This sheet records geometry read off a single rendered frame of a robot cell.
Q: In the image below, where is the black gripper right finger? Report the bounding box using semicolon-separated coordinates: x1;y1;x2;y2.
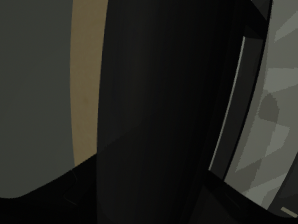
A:
188;169;298;224

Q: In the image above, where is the dark grey mat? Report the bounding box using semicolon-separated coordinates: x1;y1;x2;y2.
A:
267;152;298;218

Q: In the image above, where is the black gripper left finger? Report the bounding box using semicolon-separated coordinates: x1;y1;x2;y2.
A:
0;153;97;224

